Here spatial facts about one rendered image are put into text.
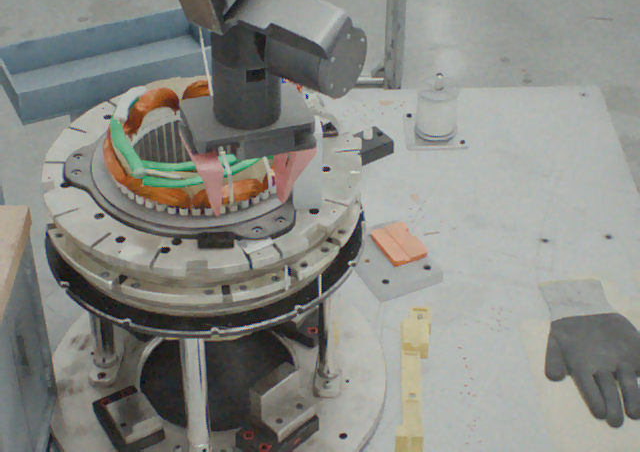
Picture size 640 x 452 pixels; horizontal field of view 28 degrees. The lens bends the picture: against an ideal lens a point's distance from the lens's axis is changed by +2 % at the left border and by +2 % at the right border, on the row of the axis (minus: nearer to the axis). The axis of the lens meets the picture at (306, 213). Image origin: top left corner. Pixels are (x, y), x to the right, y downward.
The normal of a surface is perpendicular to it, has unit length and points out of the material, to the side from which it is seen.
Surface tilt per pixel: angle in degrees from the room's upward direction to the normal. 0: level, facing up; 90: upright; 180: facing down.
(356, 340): 0
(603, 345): 10
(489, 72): 0
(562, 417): 0
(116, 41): 90
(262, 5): 20
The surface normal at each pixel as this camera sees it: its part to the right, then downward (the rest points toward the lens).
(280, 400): 0.71, 0.44
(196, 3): -0.55, 0.75
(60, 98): 0.43, 0.56
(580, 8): 0.00, -0.78
